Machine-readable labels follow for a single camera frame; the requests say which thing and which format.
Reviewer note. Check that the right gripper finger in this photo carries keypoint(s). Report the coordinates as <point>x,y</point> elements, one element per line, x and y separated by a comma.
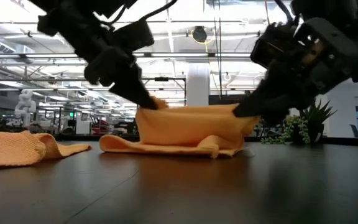
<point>278,93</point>
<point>278,117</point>

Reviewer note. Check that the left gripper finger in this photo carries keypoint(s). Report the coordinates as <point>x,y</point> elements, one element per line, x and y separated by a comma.
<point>141,82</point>
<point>129,88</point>

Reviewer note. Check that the orange microfiber towel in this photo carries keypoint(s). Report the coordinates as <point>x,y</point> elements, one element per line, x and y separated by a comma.
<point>11,146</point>
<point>191,127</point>

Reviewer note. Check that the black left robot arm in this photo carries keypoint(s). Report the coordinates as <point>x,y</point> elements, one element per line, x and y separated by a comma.
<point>70,25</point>

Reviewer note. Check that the artificial green plant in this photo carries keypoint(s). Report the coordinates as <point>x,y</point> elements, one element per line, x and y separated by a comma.
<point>315,124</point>

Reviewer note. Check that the white cylindrical column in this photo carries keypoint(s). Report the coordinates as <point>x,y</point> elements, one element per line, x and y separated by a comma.
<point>197,84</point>

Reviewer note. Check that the dark background panel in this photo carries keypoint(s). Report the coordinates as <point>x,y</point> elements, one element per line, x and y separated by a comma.
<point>222,99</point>

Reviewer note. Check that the white cabinet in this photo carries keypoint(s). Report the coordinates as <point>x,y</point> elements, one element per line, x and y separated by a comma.
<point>82,123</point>

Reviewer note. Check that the thin vertical pole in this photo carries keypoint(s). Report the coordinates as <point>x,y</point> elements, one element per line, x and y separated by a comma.
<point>219,46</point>

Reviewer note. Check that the black office chair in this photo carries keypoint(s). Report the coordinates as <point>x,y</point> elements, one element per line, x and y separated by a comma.
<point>355,130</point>

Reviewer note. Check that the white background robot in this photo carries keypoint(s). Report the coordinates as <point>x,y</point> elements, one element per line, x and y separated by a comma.
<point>25,107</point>

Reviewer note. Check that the black background frame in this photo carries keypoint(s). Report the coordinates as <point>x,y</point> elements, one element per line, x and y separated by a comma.
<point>163,79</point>

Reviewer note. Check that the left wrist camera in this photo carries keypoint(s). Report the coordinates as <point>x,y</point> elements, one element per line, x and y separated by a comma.
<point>132,35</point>

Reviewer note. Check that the grey overhead frame beam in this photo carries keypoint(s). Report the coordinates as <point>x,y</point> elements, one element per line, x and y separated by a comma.
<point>182,55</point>

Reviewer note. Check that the black overhead camera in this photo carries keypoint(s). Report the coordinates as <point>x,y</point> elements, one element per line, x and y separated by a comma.
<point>199,34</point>

